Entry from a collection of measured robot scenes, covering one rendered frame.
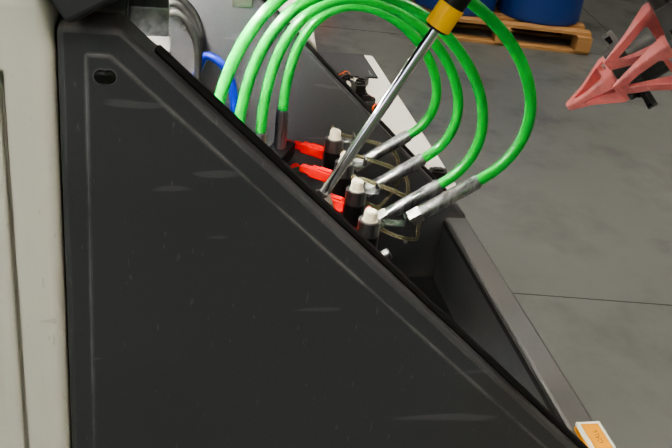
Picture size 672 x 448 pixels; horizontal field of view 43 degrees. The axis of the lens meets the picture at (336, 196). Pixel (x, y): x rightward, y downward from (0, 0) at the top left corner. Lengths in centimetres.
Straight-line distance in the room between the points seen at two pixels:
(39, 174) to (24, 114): 4
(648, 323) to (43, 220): 272
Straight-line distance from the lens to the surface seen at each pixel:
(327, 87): 129
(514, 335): 119
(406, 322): 69
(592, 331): 302
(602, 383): 280
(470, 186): 104
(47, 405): 71
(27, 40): 56
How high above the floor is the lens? 161
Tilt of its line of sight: 27 degrees down
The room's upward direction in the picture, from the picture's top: 7 degrees clockwise
